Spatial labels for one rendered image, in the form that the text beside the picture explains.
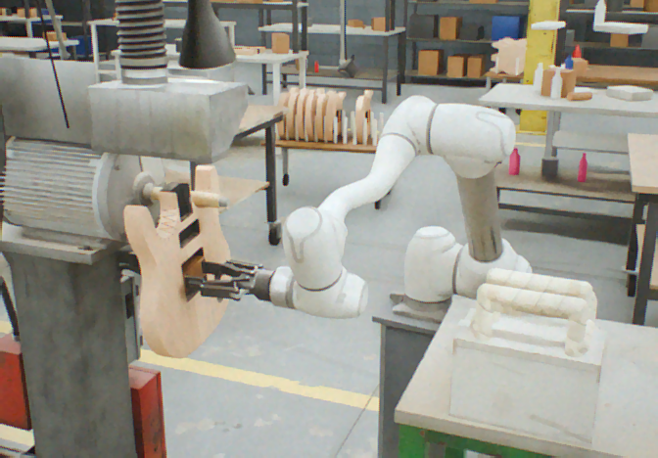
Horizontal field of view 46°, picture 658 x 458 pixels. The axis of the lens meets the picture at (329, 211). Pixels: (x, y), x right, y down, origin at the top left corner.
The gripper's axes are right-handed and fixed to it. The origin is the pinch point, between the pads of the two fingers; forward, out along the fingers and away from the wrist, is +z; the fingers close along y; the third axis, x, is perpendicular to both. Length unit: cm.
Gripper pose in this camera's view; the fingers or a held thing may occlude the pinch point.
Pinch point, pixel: (196, 274)
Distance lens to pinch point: 183.1
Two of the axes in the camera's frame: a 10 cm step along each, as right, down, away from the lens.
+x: -0.5, -9.2, -4.0
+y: 3.5, -3.9, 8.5
